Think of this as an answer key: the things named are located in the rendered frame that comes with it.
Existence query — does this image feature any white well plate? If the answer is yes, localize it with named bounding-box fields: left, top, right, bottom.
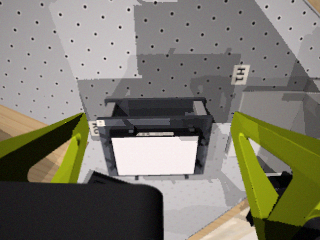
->
left=109, top=128, right=201, bottom=176

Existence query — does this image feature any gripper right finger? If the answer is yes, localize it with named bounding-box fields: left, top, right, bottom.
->
left=231, top=112, right=320, bottom=240

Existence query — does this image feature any grey base plate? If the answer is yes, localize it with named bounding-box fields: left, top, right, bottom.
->
left=0, top=0, right=320, bottom=240

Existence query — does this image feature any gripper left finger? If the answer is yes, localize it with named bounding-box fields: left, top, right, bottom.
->
left=0, top=113, right=89, bottom=183

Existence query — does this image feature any grey multiwell plate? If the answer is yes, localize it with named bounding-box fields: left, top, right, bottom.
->
left=246, top=175, right=293, bottom=227

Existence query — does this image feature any black rectangular frame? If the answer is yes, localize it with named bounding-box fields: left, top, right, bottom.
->
left=88, top=172, right=130, bottom=184

